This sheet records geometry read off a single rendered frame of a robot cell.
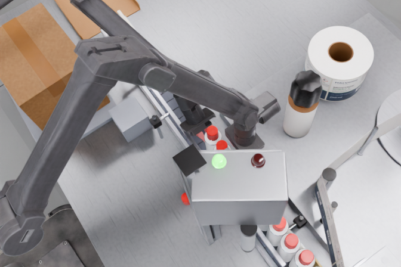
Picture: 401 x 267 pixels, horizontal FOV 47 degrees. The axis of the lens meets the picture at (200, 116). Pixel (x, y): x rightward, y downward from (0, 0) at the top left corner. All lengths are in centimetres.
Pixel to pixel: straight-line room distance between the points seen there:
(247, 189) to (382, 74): 96
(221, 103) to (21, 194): 44
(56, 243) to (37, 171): 138
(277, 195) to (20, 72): 93
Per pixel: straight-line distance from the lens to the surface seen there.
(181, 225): 147
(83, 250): 215
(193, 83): 90
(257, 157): 81
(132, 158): 156
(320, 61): 148
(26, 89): 145
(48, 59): 147
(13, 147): 273
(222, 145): 126
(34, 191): 86
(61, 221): 222
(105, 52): 76
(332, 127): 154
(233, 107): 103
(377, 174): 151
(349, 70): 148
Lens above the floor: 225
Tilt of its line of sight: 64 degrees down
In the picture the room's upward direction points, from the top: 10 degrees counter-clockwise
